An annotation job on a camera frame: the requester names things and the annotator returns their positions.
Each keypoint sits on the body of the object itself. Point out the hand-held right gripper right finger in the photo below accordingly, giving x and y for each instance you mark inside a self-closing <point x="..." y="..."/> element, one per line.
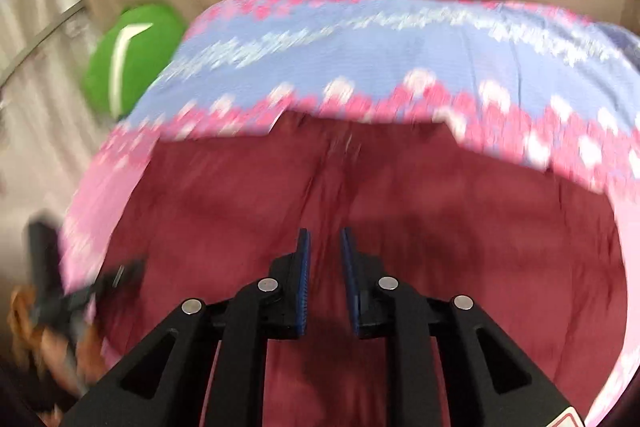
<point x="351" y="292"/>

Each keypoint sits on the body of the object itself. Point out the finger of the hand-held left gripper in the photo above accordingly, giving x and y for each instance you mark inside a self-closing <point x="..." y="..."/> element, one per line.
<point x="120" y="277"/>

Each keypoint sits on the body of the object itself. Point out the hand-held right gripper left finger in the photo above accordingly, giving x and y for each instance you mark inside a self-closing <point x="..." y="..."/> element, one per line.
<point x="301" y="287"/>

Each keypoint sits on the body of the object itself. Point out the maroon puffer jacket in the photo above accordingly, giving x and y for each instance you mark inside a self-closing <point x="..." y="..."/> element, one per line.
<point x="450" y="232"/>

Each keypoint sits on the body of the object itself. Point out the white satin curtain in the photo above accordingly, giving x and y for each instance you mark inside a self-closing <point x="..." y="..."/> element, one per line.
<point x="45" y="132"/>

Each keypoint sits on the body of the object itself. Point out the metal curtain rod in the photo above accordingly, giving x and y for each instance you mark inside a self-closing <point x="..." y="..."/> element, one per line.
<point x="40" y="43"/>

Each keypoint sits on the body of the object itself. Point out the green pillow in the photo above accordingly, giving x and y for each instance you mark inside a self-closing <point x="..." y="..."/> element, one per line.
<point x="155" y="52"/>

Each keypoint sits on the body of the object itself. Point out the pink floral bedsheet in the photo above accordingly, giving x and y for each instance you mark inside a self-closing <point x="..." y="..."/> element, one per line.
<point x="350" y="47"/>

